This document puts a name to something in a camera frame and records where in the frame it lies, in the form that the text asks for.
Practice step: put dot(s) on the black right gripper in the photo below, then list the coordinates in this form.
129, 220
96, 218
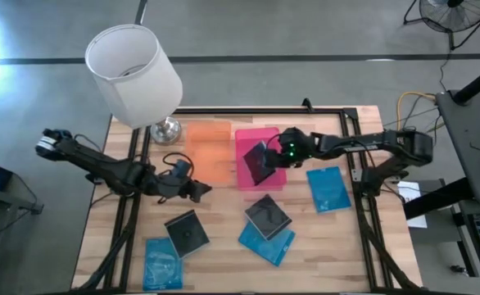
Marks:
301, 151

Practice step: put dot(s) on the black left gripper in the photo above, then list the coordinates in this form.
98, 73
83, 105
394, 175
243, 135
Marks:
172, 188

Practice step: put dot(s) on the blue disc case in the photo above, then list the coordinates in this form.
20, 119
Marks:
162, 266
328, 190
273, 252

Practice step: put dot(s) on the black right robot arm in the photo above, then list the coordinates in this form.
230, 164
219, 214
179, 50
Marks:
387, 141

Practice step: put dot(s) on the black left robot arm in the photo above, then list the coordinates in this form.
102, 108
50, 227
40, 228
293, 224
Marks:
100, 164

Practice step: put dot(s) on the pink translucent plastic bin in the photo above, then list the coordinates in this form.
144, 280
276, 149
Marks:
247, 138

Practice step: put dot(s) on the white shade table lamp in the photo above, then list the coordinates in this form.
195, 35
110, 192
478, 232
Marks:
133, 73

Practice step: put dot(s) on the white paper sheet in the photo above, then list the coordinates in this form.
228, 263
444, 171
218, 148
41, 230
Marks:
410, 190

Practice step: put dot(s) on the black desk leg beam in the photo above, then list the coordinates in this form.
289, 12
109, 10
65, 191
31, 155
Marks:
436, 201

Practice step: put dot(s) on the grey desk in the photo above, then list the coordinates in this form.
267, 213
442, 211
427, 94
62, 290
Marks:
469, 143

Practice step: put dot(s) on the black slanted pole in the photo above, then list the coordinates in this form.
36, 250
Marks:
479, 82

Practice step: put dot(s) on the black floor fan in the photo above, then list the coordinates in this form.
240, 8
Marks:
457, 16

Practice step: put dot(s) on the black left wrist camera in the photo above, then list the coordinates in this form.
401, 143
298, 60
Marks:
182, 168

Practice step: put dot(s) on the black aluminium table frame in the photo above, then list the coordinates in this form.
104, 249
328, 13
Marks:
244, 110

